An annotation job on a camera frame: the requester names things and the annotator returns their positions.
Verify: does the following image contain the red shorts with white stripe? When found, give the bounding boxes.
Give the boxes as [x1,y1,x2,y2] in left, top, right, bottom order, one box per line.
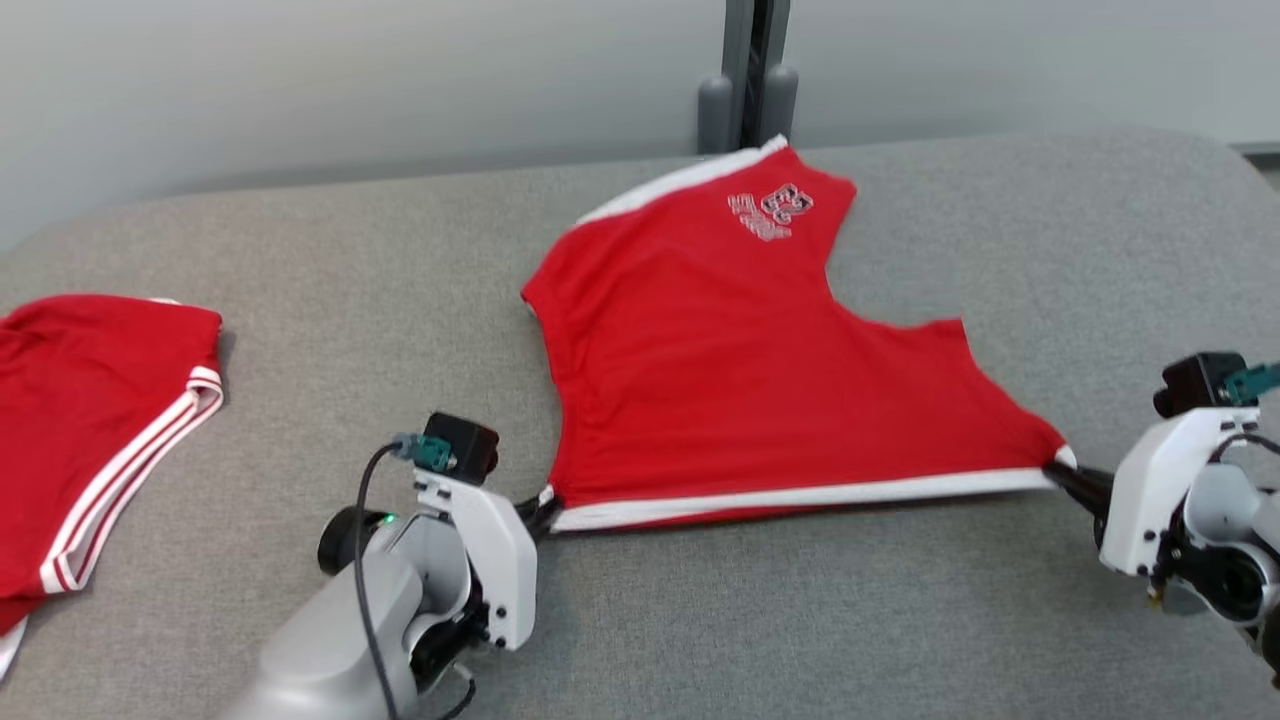
[522,135,1079,533]

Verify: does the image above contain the teal camera connector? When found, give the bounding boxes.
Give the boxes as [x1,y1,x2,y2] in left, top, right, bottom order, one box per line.
[1225,364,1280,406]
[391,433,453,472]

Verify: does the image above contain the red jersey with white sleeves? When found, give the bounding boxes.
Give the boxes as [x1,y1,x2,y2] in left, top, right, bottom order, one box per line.
[0,295,226,681]

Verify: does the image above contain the teal right camera connector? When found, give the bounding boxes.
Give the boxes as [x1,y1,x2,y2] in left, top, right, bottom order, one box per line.
[1225,364,1280,406]

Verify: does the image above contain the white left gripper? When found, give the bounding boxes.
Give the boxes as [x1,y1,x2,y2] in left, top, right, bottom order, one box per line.
[415,470,563,651]

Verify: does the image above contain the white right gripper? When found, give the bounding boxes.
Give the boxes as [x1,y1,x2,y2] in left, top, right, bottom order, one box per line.
[1045,408,1261,576]

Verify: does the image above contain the grey metal post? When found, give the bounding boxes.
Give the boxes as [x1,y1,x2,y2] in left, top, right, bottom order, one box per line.
[697,0,799,154]

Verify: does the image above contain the teal left camera connector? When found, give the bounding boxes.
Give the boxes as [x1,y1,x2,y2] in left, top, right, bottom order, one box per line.
[391,433,453,472]

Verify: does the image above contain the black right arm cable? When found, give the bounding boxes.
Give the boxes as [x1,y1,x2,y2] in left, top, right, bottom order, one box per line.
[1208,428,1280,466]

